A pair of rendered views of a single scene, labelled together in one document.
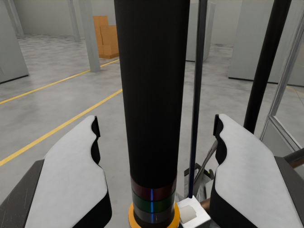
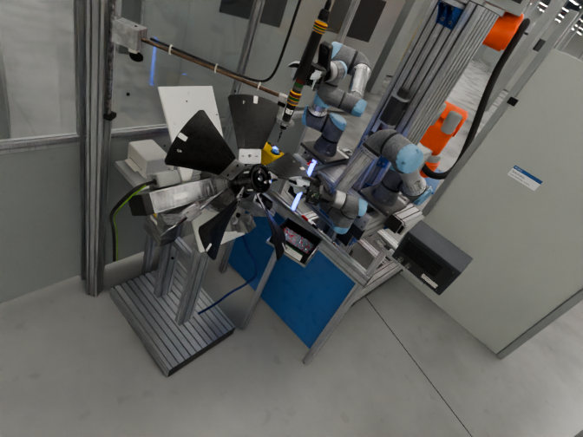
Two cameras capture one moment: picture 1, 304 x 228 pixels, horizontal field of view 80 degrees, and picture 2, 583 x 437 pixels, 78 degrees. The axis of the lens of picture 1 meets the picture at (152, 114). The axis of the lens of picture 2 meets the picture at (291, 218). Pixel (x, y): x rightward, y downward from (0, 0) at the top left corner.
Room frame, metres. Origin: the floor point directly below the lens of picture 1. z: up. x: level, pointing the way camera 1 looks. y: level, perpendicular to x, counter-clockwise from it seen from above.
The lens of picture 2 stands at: (1.28, 0.57, 1.98)
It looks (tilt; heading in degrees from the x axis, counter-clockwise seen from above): 36 degrees down; 198
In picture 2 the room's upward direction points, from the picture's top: 25 degrees clockwise
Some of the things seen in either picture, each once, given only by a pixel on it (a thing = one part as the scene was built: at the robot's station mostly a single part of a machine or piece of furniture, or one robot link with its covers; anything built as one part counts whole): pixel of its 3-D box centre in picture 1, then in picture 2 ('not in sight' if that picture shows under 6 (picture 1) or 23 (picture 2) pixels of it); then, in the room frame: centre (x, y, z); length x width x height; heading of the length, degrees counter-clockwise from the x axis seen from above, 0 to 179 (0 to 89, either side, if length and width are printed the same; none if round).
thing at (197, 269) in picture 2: not in sight; (194, 278); (0.21, -0.13, 0.46); 0.09 x 0.04 x 0.91; 170
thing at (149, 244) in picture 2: not in sight; (152, 230); (0.11, -0.56, 0.42); 0.04 x 0.04 x 0.83; 80
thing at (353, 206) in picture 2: not in sight; (353, 205); (-0.11, 0.36, 1.17); 0.11 x 0.08 x 0.09; 117
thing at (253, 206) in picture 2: not in sight; (256, 203); (0.04, -0.02, 0.98); 0.20 x 0.16 x 0.20; 80
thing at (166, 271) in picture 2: not in sight; (173, 235); (0.17, -0.35, 0.58); 0.09 x 0.04 x 1.15; 170
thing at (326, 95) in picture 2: not in sight; (329, 94); (-0.19, 0.01, 1.52); 0.11 x 0.08 x 0.11; 112
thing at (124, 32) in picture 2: not in sight; (127, 33); (0.36, -0.57, 1.52); 0.10 x 0.07 x 0.08; 115
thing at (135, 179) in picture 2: not in sight; (160, 171); (0.11, -0.56, 0.85); 0.36 x 0.24 x 0.03; 170
